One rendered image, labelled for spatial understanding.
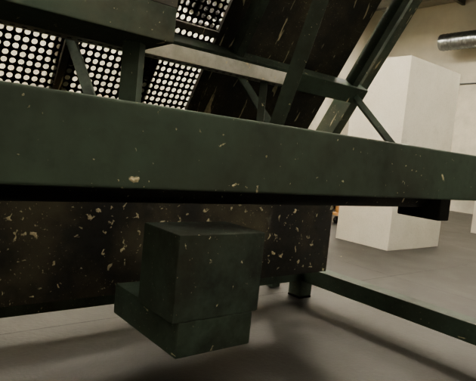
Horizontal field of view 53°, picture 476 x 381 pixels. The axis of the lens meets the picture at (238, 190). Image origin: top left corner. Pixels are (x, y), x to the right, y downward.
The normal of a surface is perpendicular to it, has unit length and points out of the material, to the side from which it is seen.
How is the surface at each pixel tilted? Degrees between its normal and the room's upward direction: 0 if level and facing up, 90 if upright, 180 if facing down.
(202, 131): 90
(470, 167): 90
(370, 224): 90
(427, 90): 90
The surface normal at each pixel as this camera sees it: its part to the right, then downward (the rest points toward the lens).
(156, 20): 0.61, 0.12
